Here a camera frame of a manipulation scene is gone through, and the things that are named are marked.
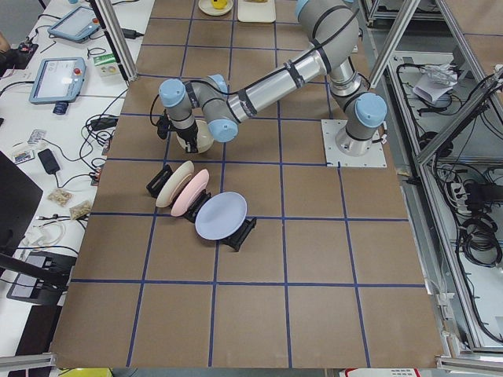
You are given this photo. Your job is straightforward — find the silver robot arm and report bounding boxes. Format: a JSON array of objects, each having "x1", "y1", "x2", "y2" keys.
[{"x1": 155, "y1": 1, "x2": 387, "y2": 156}]

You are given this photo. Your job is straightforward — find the cream plate in rack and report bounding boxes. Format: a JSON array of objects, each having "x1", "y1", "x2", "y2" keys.
[{"x1": 156, "y1": 161, "x2": 194, "y2": 208}]

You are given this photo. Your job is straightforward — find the black power adapter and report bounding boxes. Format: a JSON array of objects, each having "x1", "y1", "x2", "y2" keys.
[{"x1": 121, "y1": 28, "x2": 144, "y2": 39}]

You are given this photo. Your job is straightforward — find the aluminium frame post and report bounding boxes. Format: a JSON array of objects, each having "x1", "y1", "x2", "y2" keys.
[{"x1": 90, "y1": 0, "x2": 138, "y2": 82}]

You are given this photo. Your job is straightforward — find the blue teach pendant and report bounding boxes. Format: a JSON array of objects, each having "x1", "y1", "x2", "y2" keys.
[
  {"x1": 29, "y1": 57, "x2": 86, "y2": 104},
  {"x1": 48, "y1": 6, "x2": 100, "y2": 42}
]

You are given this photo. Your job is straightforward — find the cream rectangular tray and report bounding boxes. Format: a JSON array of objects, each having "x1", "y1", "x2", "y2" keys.
[{"x1": 237, "y1": 0, "x2": 276, "y2": 23}]

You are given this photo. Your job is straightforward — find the black phone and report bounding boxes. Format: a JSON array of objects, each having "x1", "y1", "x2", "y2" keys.
[{"x1": 38, "y1": 148, "x2": 61, "y2": 174}]

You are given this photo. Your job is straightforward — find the pink plate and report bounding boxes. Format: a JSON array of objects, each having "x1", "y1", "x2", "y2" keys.
[{"x1": 171, "y1": 169, "x2": 209, "y2": 217}]

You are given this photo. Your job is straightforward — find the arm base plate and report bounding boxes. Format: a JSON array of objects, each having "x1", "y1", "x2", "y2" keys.
[{"x1": 321, "y1": 119, "x2": 387, "y2": 168}]

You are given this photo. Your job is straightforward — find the black dish rack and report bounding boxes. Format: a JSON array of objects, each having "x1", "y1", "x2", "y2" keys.
[{"x1": 146, "y1": 165, "x2": 257, "y2": 251}]

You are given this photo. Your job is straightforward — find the green white carton box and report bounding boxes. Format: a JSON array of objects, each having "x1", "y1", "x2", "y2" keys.
[{"x1": 93, "y1": 53, "x2": 119, "y2": 78}]

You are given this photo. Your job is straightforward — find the cream round plate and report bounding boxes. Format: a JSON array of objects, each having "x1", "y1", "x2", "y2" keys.
[{"x1": 198, "y1": 0, "x2": 233, "y2": 16}]

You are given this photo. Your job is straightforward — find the yellow lemon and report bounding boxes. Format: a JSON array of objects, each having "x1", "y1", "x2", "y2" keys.
[{"x1": 211, "y1": 0, "x2": 227, "y2": 10}]

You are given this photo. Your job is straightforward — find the black monitor stand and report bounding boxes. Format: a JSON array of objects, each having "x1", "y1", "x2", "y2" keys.
[{"x1": 1, "y1": 155, "x2": 76, "y2": 305}]

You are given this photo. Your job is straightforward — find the blue plate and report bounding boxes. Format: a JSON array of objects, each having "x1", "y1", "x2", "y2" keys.
[{"x1": 195, "y1": 192, "x2": 248, "y2": 240}]

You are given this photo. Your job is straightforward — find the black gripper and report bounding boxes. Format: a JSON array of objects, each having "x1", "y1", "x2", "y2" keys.
[{"x1": 155, "y1": 112, "x2": 198, "y2": 152}]

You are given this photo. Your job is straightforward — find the white bowl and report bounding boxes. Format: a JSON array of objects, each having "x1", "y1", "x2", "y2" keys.
[{"x1": 176, "y1": 119, "x2": 215, "y2": 154}]

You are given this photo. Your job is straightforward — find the black coiled cables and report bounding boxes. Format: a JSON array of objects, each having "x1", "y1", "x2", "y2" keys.
[{"x1": 457, "y1": 218, "x2": 500, "y2": 268}]

